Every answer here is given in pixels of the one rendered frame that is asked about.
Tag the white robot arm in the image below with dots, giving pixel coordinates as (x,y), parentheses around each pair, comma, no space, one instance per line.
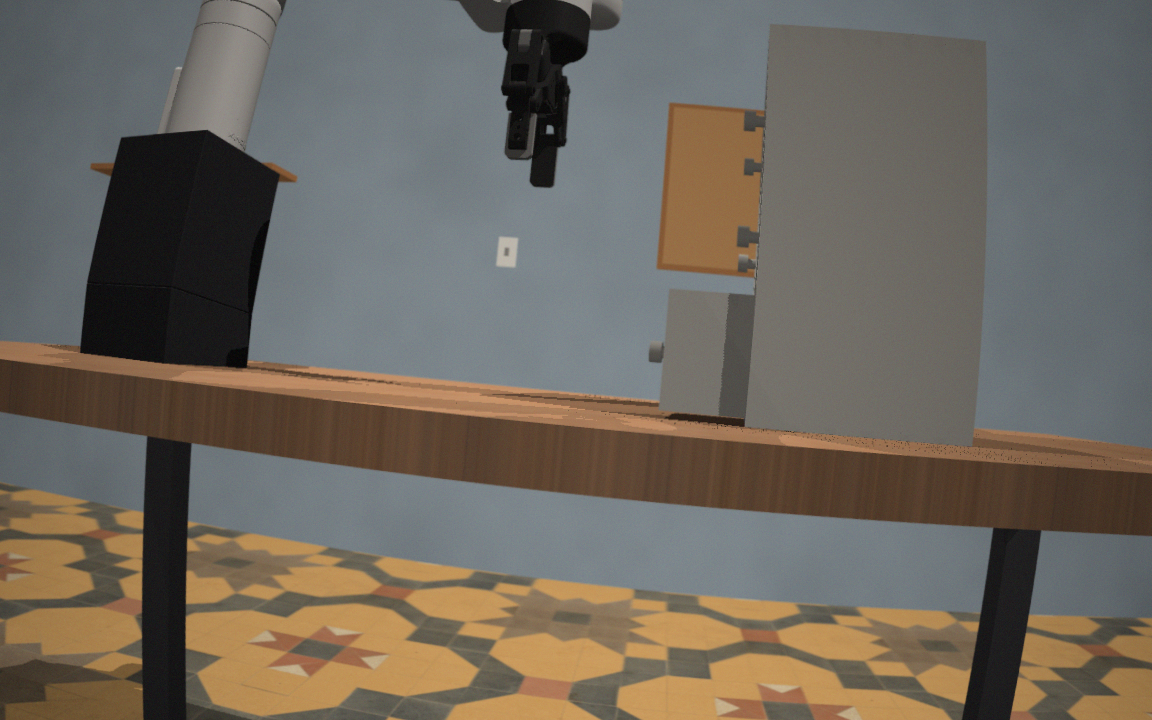
(218,86)

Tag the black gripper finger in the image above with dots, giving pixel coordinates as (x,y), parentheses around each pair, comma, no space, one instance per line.
(544,160)
(524,53)

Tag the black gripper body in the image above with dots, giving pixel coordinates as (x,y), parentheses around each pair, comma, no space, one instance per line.
(566,34)

